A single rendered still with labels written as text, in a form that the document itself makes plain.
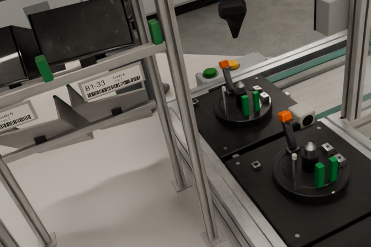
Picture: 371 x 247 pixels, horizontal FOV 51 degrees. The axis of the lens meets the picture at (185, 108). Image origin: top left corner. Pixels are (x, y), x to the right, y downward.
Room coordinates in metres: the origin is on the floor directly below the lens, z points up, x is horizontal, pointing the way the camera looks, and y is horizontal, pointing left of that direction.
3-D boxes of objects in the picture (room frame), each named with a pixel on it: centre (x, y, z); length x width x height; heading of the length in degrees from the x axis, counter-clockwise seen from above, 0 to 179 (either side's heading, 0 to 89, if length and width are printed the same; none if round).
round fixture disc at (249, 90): (0.75, -0.13, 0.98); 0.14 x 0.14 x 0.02
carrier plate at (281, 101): (0.75, -0.13, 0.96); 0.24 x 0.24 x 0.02; 16
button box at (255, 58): (0.98, -0.16, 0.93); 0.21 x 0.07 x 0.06; 106
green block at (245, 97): (0.70, -0.13, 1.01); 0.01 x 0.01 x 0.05; 16
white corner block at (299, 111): (0.68, -0.26, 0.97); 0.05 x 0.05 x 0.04; 16
